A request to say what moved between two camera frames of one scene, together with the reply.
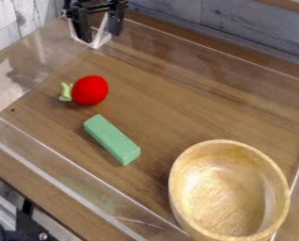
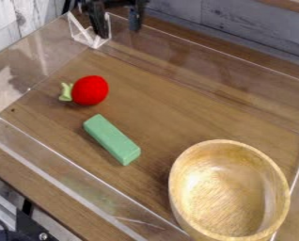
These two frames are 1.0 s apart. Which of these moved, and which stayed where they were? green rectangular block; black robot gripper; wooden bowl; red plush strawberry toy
Moved: black robot gripper
Stayed: red plush strawberry toy; wooden bowl; green rectangular block
